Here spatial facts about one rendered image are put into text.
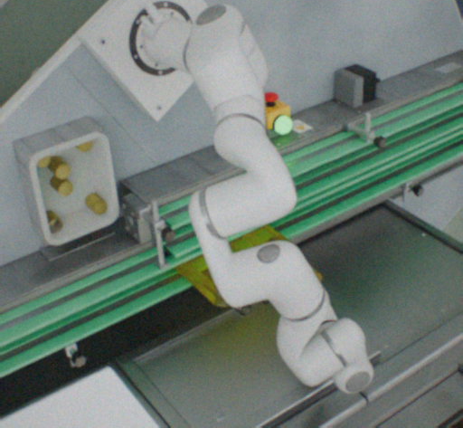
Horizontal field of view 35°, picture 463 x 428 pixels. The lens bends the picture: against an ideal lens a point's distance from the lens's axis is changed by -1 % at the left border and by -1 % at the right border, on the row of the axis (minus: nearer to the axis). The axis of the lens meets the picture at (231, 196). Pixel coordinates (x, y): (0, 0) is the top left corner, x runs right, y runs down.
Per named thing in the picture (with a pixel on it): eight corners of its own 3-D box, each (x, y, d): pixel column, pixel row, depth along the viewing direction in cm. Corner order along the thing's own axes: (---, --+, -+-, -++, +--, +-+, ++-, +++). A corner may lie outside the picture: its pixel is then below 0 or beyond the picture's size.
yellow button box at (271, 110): (250, 128, 188) (269, 139, 183) (249, 101, 184) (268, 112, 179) (272, 120, 191) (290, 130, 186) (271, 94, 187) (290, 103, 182)
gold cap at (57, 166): (45, 158, 155) (53, 166, 151) (61, 153, 156) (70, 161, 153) (48, 173, 156) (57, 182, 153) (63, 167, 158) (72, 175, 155)
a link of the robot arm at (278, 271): (316, 233, 130) (239, 258, 135) (268, 153, 116) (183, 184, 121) (325, 310, 119) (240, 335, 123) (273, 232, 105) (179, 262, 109)
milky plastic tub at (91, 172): (33, 231, 162) (49, 250, 156) (12, 141, 150) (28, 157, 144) (103, 203, 170) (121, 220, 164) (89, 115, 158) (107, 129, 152)
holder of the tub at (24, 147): (37, 249, 165) (51, 266, 160) (12, 140, 150) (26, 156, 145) (105, 221, 173) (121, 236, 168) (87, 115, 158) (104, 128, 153)
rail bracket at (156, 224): (140, 252, 166) (169, 280, 157) (130, 188, 156) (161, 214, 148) (151, 248, 167) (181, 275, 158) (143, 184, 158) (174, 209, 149)
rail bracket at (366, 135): (339, 130, 189) (376, 151, 179) (339, 104, 185) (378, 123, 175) (350, 126, 191) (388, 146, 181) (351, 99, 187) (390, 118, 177)
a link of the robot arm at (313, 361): (308, 266, 126) (349, 328, 140) (246, 310, 126) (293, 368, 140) (332, 298, 120) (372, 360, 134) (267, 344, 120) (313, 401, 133)
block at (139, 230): (123, 232, 169) (138, 246, 165) (118, 196, 164) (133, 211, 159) (137, 226, 171) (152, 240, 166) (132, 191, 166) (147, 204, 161)
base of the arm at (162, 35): (115, 29, 147) (155, 43, 136) (156, -15, 149) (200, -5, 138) (158, 80, 158) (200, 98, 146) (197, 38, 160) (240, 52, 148)
